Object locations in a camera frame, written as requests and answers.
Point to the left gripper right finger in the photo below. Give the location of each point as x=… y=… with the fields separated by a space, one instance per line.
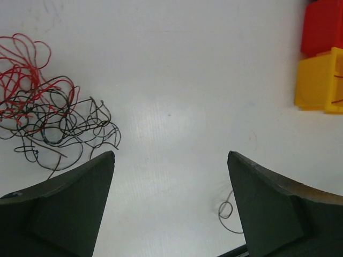
x=283 y=217

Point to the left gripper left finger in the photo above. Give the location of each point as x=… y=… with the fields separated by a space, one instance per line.
x=60 y=216

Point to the yellow storage bin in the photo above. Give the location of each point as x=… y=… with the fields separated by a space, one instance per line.
x=319 y=83

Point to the red storage bin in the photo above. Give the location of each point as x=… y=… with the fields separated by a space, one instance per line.
x=322 y=27

